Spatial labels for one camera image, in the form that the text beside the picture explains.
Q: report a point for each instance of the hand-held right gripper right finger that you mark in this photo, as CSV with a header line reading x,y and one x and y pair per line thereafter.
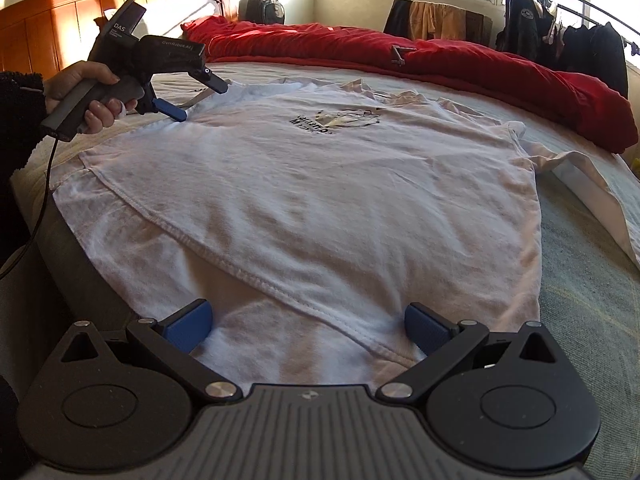
x,y
427,330

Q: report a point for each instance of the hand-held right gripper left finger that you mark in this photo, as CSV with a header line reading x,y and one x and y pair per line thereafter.
x,y
187,327

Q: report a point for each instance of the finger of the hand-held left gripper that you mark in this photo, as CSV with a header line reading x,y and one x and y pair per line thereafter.
x,y
170,111
215,84

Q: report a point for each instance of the white long-sleeve printed shirt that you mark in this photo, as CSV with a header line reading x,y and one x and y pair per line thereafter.
x,y
300,200

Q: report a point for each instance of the metal clothes rack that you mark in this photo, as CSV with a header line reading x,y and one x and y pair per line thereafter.
x,y
600,10

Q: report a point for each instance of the person's left hand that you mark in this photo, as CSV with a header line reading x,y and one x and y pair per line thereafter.
x,y
70,75

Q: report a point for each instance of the light plaid pillow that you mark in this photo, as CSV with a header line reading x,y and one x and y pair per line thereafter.
x,y
170,10

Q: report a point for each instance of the grey backpack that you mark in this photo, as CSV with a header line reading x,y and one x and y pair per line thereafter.
x,y
262,7

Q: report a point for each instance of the wooden headboard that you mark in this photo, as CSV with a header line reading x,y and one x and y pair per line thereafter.
x,y
50,25

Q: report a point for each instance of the bed with green plaid sheet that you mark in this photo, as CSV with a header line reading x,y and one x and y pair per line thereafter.
x,y
590,285

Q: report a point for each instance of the black garment on chair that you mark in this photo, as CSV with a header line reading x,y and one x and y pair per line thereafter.
x,y
397,17

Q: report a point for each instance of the yellow garment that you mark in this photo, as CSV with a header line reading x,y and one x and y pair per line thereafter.
x,y
440,20

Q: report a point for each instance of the red quilt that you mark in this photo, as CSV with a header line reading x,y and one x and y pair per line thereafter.
x,y
500,75

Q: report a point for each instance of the dark wooden chair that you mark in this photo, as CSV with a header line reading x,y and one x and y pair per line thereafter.
x,y
477,27

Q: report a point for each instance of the black jacket with round patch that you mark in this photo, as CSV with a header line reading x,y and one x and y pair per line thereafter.
x,y
522,30

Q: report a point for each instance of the plain black coat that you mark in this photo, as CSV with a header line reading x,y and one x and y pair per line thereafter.
x,y
595,55

